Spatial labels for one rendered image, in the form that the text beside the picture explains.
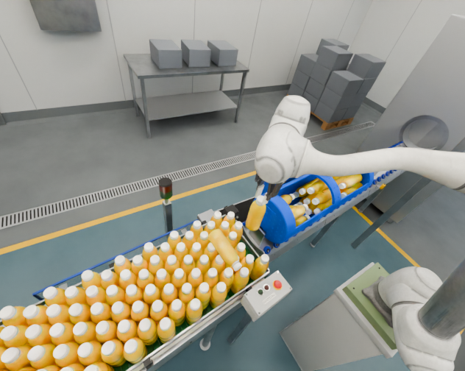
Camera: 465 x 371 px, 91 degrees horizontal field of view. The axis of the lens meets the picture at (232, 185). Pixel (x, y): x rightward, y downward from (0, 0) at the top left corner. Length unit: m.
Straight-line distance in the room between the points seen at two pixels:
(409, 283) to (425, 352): 0.24
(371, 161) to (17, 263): 2.63
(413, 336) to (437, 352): 0.07
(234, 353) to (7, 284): 1.85
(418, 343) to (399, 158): 0.66
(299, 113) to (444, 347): 0.88
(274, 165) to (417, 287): 0.86
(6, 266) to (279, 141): 2.51
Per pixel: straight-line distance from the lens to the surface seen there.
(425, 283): 1.23
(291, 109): 0.67
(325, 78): 4.70
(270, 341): 2.21
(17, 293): 2.56
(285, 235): 1.22
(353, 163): 0.64
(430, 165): 0.79
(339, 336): 1.60
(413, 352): 1.15
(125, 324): 1.03
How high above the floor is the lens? 2.09
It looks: 46 degrees down
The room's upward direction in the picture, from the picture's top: 13 degrees clockwise
